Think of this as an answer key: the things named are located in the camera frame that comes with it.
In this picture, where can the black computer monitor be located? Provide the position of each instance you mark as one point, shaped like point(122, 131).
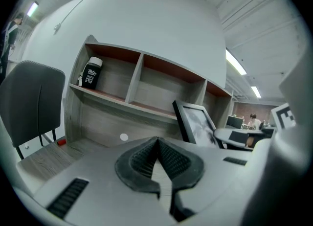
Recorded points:
point(234, 121)

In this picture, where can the ceiling tube light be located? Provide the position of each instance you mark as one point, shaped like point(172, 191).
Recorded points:
point(236, 61)
point(256, 92)
point(32, 9)

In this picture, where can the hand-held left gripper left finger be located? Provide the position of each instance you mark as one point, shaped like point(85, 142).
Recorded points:
point(97, 171)

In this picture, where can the grey wall junction box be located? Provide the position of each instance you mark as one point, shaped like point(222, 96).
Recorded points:
point(57, 27)

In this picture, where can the black water bottle white lid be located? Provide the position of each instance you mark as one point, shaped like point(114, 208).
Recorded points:
point(91, 74)

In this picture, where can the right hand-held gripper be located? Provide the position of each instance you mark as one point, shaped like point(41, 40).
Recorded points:
point(281, 171)

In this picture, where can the grey wooden desk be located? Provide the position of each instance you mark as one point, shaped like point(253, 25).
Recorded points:
point(49, 161)

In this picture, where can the small red block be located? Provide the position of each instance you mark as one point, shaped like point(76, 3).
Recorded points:
point(61, 142)

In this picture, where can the black framed picture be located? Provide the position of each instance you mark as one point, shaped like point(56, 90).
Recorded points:
point(195, 122)

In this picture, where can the grey wooden shelf hutch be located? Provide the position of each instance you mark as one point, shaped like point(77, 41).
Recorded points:
point(156, 85)

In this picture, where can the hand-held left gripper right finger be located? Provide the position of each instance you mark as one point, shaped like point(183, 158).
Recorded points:
point(207, 178)

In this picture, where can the black chair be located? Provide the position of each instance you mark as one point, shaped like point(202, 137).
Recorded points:
point(29, 102)

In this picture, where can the grey wall conduit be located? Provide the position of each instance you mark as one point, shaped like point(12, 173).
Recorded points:
point(80, 5)

